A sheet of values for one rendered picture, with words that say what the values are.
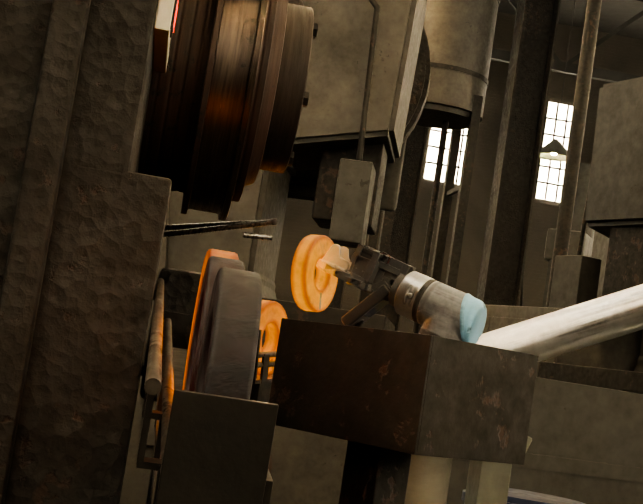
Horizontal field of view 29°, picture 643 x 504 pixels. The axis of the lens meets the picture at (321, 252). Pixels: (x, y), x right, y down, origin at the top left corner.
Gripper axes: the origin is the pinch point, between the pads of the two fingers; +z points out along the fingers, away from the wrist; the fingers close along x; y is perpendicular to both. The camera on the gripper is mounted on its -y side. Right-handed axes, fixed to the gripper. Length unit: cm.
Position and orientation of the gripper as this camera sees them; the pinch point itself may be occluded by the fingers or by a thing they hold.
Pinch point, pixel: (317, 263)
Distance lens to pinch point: 253.7
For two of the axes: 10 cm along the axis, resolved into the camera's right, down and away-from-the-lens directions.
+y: 3.8, -9.2, -0.5
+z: -8.1, -3.6, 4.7
